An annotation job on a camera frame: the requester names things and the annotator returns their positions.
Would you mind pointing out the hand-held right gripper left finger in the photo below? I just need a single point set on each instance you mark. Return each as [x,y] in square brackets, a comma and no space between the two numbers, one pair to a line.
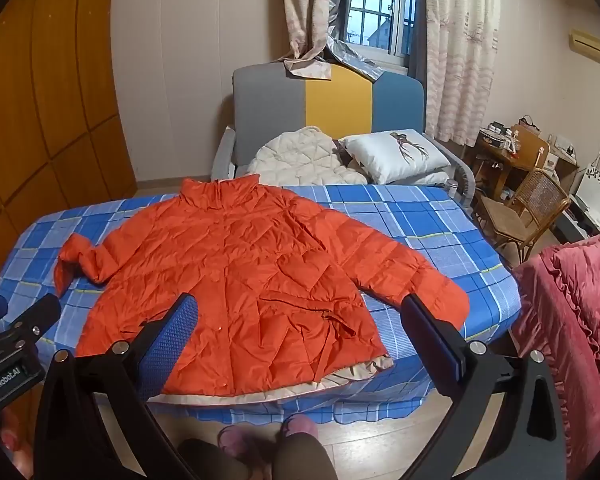
[172,337]

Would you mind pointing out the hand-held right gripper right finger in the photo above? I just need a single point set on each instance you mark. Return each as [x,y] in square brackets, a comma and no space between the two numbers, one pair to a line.
[430,332]

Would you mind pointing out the orange puffer jacket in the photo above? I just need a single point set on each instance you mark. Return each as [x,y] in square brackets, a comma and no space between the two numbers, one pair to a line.
[240,270]

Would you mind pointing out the person's left hand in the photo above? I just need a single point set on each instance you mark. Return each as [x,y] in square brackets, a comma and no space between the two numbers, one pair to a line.
[12,440]

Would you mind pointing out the blue plaid bed sheet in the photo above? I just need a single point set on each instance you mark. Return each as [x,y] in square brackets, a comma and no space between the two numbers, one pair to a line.
[430,225]

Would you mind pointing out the pink slipper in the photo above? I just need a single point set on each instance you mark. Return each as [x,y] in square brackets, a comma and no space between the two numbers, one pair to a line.
[232,442]
[300,426]

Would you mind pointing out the person's left leg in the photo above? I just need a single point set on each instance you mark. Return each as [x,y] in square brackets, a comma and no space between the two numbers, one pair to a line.
[205,462]

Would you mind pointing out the person's leg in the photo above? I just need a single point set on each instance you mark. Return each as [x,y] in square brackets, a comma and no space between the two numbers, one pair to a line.
[302,460]
[205,462]

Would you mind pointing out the pink ruffled quilt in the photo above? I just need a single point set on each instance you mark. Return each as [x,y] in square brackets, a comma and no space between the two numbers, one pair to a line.
[575,300]

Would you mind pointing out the plain white pillow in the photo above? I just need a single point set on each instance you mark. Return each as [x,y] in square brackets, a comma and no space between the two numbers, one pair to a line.
[432,178]

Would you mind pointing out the rattan chair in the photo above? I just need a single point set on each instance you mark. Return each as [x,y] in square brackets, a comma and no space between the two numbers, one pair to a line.
[540,195]

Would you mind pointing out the person's right leg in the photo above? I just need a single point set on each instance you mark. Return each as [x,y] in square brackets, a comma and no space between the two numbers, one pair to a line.
[302,460]

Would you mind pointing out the wooden bedside table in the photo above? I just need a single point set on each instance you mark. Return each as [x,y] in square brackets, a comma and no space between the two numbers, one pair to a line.
[490,160]

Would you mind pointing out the white deer print pillow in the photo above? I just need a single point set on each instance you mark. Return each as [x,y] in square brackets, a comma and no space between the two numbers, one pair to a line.
[395,152]

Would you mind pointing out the wooden wardrobe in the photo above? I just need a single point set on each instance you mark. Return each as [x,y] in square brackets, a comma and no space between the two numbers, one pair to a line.
[40,110]

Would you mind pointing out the brown wooden chair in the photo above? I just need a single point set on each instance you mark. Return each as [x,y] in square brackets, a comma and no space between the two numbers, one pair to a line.
[527,147]

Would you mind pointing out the cream crumpled blanket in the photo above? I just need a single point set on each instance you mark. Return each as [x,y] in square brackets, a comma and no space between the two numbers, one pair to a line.
[300,160]

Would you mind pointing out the white box with leaf print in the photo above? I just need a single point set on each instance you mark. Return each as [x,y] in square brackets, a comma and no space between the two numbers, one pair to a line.
[597,190]

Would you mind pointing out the grey yellow blue padded headboard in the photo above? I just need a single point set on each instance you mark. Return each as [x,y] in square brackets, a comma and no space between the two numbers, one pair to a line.
[290,95]

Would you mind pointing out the pink patterned curtain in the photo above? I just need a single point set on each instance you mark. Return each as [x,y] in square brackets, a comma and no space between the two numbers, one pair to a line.
[305,10]
[460,50]

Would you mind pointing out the silver foil sheet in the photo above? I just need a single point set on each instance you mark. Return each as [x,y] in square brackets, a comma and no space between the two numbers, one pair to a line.
[352,57]

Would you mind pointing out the barred window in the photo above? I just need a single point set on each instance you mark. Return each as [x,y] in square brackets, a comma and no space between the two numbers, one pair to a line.
[380,10]

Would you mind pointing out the beige air conditioner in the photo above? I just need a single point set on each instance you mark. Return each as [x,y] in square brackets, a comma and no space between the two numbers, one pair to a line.
[592,47]

